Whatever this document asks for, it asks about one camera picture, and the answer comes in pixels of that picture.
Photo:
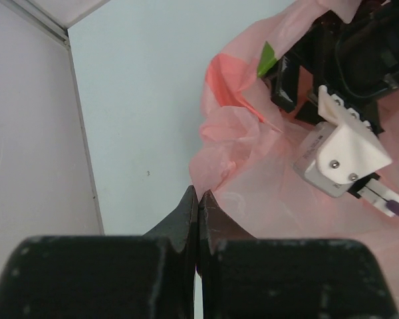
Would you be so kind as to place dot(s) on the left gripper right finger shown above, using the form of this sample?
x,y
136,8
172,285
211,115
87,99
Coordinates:
x,y
246,277

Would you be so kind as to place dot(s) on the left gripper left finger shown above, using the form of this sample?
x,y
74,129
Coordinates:
x,y
147,276

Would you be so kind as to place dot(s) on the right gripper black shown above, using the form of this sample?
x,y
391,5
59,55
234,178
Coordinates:
x,y
359,62

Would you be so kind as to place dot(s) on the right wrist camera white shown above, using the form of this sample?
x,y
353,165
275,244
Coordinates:
x,y
342,154

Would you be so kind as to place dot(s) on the pink plastic bag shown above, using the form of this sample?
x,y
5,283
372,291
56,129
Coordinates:
x,y
250,145

